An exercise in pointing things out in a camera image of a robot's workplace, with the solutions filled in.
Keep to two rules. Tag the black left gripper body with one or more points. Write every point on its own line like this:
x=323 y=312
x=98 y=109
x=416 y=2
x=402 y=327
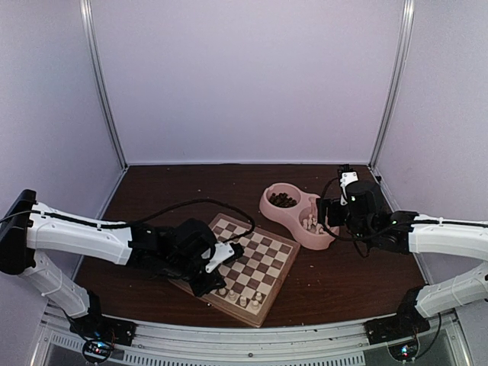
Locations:
x=200 y=288

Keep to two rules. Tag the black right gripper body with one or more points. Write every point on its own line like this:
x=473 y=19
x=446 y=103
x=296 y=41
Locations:
x=335 y=220

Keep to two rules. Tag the white bishop piece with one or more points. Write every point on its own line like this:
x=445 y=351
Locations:
x=231 y=295

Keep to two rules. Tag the pink double bowl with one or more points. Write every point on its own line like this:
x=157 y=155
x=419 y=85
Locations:
x=292 y=217

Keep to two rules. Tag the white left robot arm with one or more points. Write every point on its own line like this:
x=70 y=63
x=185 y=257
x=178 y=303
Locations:
x=189 y=252

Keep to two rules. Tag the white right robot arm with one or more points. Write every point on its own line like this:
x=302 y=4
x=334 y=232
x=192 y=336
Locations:
x=360 y=209

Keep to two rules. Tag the white chess pieces pile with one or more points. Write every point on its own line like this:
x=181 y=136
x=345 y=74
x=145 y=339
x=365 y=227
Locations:
x=311 y=225

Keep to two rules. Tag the dark chess pieces pile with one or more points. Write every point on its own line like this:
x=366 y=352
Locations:
x=282 y=200

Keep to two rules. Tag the wooden chess board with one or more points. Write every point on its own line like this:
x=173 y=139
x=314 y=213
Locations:
x=263 y=267

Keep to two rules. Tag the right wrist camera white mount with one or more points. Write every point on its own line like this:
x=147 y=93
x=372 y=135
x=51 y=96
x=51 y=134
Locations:
x=347 y=175

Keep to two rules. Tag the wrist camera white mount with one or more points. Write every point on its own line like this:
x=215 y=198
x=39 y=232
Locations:
x=222 y=252
x=347 y=175

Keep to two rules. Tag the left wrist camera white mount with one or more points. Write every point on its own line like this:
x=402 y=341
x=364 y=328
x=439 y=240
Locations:
x=222 y=252

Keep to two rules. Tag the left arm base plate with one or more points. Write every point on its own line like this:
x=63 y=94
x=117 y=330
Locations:
x=107 y=330

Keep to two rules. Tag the front aluminium rail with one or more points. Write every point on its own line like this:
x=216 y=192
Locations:
x=343 y=343

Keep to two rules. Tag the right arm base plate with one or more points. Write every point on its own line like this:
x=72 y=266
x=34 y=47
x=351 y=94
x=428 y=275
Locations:
x=394 y=327

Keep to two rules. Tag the right aluminium frame post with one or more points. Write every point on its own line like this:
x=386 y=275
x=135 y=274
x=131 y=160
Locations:
x=399 y=64

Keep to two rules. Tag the aluminium frame post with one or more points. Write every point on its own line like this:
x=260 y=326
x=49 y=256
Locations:
x=399 y=64
x=101 y=88

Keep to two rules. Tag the left aluminium frame post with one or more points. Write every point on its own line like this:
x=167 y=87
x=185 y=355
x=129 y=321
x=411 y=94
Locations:
x=101 y=88

